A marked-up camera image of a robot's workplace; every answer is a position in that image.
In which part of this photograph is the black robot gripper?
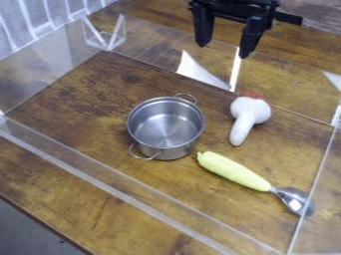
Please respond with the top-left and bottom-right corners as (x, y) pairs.
(188, 0), (279, 59)

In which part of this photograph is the white plush mushroom brown cap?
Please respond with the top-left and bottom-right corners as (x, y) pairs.
(228, 92), (271, 146)

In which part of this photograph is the silver metal pot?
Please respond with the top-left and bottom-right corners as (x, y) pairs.
(127, 93), (204, 160)

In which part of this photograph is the black bar at background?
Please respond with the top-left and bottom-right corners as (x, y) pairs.
(274, 12), (302, 26)

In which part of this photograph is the clear acrylic enclosure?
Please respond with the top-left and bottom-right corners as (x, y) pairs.
(0, 0), (341, 255)

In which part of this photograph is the yellow handled metal spoon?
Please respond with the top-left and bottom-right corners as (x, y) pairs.
(196, 151), (314, 216)

